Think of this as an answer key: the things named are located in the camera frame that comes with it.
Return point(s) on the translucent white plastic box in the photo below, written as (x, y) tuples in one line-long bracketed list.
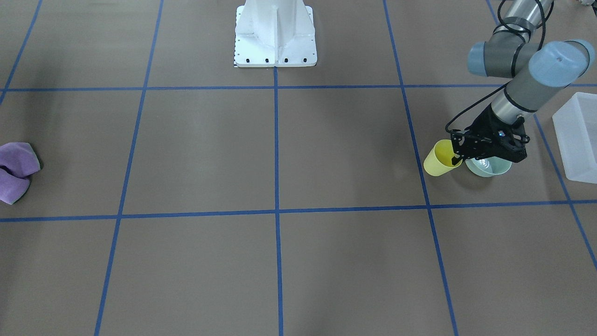
[(575, 125)]

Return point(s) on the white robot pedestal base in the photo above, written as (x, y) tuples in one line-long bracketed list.
[(275, 33)]

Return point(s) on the mint green plastic bowl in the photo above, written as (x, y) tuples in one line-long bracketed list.
[(488, 168)]

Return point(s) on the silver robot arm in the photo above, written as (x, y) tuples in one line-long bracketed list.
[(536, 70)]

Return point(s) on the purple microfiber cloth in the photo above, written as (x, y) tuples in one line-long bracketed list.
[(18, 161)]

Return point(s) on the yellow plastic cup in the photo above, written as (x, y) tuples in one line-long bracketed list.
[(438, 160)]

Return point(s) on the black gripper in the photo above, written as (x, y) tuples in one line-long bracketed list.
[(483, 123)]

